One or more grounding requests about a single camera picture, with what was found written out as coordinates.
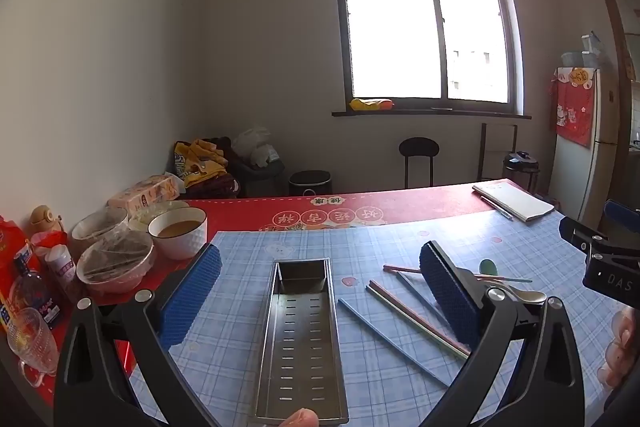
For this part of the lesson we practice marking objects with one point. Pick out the red plastic bag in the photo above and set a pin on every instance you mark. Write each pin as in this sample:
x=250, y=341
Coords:
x=50, y=241

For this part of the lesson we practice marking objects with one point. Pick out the stainless steel utensil tray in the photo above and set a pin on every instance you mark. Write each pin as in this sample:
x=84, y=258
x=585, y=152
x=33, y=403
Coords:
x=300, y=332

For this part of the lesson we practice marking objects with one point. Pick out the white fridge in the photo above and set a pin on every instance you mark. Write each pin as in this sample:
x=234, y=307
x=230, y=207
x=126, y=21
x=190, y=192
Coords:
x=575, y=177

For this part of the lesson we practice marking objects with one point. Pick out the person's right hand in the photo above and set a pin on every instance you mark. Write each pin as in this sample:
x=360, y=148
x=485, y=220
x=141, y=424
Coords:
x=622, y=347

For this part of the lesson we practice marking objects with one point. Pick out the pink chopstick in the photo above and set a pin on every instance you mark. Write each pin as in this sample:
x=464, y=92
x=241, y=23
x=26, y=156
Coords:
x=415, y=312
x=402, y=269

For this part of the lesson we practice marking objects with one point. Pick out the dark-framed window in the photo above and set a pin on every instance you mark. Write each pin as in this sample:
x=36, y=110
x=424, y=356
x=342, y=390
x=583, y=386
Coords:
x=390, y=7

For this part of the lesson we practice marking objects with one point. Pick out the grey pen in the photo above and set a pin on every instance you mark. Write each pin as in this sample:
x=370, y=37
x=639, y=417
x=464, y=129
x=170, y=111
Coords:
x=500, y=208

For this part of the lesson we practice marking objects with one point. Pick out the metal frame rack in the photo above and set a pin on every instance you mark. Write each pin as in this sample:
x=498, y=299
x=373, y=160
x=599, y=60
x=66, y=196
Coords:
x=483, y=152

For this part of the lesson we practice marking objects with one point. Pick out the black bin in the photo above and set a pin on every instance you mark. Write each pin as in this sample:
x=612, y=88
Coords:
x=310, y=184

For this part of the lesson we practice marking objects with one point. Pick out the white notebook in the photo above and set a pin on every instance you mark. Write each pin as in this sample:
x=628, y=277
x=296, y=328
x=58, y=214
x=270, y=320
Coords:
x=520, y=202

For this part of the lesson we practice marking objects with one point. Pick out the clear plastic container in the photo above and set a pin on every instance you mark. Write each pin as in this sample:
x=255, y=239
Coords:
x=591, y=49
x=571, y=59

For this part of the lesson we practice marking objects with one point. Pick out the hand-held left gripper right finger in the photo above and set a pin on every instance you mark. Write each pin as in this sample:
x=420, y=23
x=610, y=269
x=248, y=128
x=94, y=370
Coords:
x=447, y=297

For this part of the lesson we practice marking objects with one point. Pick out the blue checked table mat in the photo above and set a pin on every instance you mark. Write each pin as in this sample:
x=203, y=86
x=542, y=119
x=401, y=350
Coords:
x=525, y=247

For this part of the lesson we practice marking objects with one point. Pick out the red printed tablecloth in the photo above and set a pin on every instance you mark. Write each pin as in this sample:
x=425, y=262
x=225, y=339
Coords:
x=240, y=217

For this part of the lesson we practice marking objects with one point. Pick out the beige spoon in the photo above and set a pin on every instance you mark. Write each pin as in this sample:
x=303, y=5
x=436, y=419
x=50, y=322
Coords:
x=530, y=296

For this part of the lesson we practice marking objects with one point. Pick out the person's left hand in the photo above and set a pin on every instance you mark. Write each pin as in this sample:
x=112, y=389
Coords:
x=301, y=419

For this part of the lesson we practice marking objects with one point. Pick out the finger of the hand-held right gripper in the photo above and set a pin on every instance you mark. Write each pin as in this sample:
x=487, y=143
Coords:
x=622, y=214
x=580, y=234

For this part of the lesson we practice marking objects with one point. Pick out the wooden door frame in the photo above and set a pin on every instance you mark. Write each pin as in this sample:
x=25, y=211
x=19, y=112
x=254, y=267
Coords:
x=612, y=32

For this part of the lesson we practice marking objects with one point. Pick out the black pressure cooker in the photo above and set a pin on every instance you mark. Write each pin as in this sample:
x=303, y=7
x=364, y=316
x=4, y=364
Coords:
x=520, y=167

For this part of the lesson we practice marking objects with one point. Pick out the clear glass mug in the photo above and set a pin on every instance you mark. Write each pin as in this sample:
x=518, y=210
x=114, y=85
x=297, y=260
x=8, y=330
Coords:
x=30, y=342

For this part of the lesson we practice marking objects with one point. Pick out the red printed cloth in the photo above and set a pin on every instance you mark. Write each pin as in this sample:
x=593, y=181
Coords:
x=575, y=117

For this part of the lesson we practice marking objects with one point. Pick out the white dimpled bowl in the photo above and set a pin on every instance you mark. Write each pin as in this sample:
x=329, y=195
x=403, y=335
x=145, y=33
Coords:
x=185, y=244

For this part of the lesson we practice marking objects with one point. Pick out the yellow toy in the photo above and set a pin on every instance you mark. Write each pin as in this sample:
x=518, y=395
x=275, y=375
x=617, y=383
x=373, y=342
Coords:
x=370, y=104

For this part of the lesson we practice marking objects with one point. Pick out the green chopstick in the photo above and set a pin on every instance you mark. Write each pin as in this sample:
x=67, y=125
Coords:
x=415, y=321
x=515, y=279

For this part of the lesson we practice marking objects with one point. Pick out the black stool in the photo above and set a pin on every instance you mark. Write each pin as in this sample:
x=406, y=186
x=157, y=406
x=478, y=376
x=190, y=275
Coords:
x=419, y=148

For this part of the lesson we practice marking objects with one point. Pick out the pile of clothes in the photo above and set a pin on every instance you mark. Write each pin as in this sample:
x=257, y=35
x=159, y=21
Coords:
x=205, y=162

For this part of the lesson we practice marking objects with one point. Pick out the small white cup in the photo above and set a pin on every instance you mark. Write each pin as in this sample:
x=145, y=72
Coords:
x=62, y=267

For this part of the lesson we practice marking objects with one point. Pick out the dark glass bottle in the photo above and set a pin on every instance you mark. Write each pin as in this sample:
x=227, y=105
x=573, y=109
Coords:
x=32, y=297

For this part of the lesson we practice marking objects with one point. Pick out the tissue box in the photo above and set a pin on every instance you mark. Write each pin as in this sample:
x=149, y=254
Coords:
x=145, y=197

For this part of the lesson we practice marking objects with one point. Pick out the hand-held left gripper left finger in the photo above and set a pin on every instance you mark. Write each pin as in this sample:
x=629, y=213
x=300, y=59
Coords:
x=192, y=297

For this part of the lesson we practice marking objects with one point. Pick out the white plastic bag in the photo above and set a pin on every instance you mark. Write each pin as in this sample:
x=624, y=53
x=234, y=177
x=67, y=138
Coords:
x=252, y=142

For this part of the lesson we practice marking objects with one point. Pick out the green spoon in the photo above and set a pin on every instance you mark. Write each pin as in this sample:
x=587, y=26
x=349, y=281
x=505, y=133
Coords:
x=487, y=267

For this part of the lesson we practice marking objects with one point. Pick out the blue chopstick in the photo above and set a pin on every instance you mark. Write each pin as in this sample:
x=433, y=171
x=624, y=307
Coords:
x=390, y=340
x=412, y=288

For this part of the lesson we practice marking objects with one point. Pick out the red snack bag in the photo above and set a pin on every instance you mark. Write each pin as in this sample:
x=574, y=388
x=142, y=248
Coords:
x=10, y=252

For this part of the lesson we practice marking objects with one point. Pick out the dark bin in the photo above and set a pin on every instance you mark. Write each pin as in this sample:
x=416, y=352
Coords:
x=260, y=182

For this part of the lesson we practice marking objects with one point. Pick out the film-covered bowl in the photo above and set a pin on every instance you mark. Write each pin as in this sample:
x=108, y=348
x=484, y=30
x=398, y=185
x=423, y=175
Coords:
x=97, y=227
x=115, y=264

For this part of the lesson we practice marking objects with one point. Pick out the beige kids bottle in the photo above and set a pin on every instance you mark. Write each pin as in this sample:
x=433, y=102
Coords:
x=44, y=219

